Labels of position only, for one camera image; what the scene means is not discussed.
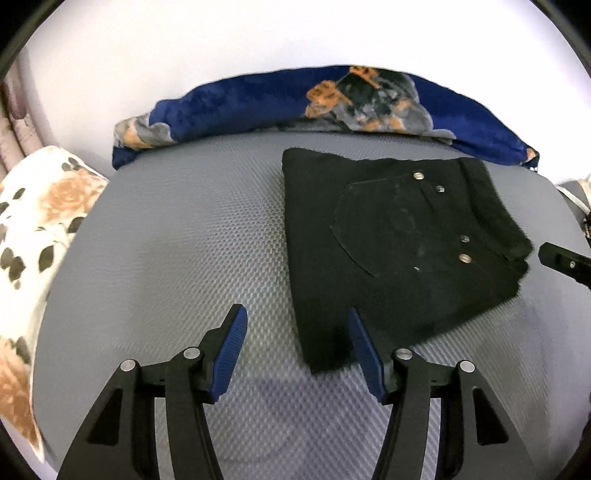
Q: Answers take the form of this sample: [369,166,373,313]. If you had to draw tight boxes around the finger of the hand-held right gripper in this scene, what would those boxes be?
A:
[539,241,591,289]

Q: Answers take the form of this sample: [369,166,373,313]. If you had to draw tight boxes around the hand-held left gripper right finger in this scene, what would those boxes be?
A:
[347,307,541,480]

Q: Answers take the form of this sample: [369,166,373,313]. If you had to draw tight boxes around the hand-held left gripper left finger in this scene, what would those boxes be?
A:
[55,303,249,480]

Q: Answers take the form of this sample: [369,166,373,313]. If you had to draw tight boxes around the black pants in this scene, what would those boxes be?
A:
[281,147,534,376]

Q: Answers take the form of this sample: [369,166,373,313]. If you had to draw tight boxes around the grey textured mattress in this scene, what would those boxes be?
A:
[30,129,591,480]

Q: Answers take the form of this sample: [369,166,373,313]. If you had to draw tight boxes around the white floral pillow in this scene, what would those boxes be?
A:
[0,145,110,463]

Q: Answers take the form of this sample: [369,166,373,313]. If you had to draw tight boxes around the blue floral blanket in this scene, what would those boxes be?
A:
[112,65,540,169]

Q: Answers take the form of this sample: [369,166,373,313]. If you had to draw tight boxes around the pale pink curtain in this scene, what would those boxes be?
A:
[0,53,52,182]

